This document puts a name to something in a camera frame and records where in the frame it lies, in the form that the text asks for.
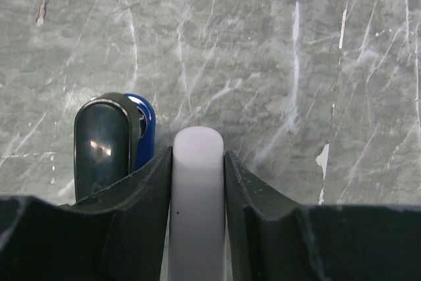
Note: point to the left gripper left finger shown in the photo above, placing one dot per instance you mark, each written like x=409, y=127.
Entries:
x=117, y=233

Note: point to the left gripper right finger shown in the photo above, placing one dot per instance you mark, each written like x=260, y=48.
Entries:
x=273, y=237

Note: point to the white stapler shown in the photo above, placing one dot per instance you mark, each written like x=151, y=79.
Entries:
x=197, y=233

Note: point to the blue stapler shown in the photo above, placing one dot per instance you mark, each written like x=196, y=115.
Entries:
x=114, y=135

